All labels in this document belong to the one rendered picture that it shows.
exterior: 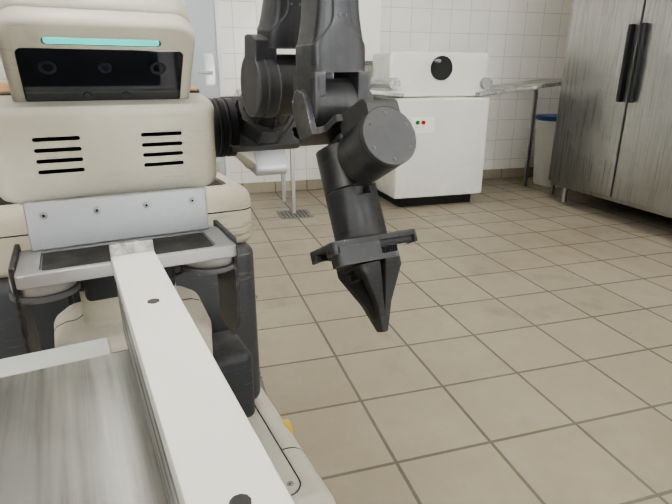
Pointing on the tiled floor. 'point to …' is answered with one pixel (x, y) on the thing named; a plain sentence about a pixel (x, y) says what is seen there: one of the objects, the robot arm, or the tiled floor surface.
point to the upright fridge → (617, 104)
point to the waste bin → (545, 128)
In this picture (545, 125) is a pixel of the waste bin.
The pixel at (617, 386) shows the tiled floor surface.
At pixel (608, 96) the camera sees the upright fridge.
